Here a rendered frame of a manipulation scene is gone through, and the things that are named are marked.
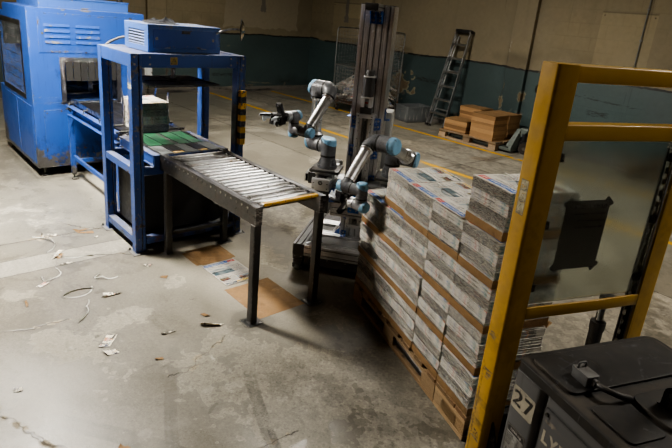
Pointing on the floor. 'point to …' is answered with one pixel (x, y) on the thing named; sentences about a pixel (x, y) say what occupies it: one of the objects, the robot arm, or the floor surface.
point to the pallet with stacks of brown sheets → (481, 126)
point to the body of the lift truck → (592, 398)
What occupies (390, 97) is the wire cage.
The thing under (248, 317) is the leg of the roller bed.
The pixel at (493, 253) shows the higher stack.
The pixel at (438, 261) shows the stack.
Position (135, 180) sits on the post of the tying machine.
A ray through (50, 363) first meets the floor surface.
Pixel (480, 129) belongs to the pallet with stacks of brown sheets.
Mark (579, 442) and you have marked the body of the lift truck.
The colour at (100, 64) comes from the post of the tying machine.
